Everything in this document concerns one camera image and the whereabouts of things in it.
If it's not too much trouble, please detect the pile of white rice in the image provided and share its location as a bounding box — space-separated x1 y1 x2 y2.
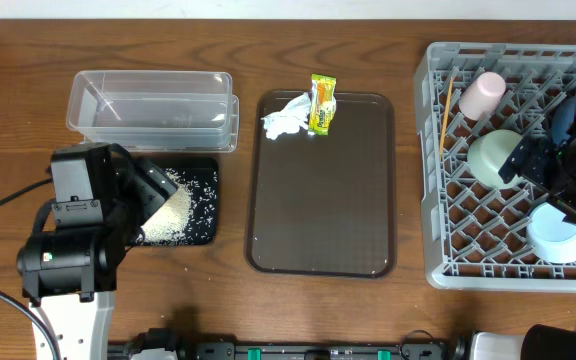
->
137 168 218 246

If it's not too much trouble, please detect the mint green bowl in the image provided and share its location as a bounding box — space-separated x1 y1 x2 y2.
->
467 130 523 190

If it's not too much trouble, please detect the pink cup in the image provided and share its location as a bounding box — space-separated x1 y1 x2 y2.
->
458 72 506 120

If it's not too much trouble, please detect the wooden chopstick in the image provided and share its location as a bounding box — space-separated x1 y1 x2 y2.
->
439 76 454 162

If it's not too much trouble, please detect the yellow snack wrapper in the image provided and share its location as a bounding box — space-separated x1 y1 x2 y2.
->
308 74 337 136

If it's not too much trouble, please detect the dark blue plate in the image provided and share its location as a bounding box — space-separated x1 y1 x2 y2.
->
550 97 576 145

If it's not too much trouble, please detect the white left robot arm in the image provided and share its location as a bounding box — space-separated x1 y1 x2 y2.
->
17 143 177 359

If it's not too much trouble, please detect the black waste tray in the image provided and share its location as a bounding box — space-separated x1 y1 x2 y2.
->
129 157 219 246

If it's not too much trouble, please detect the grey dishwasher rack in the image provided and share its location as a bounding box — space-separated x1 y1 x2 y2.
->
414 42 576 293

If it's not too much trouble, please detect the clear plastic bin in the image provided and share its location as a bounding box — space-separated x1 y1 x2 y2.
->
66 70 239 153

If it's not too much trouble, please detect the crumpled white napkin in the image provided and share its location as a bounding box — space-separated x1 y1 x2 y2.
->
262 92 311 140

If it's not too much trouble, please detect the brown serving tray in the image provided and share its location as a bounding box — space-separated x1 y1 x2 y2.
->
245 93 397 279

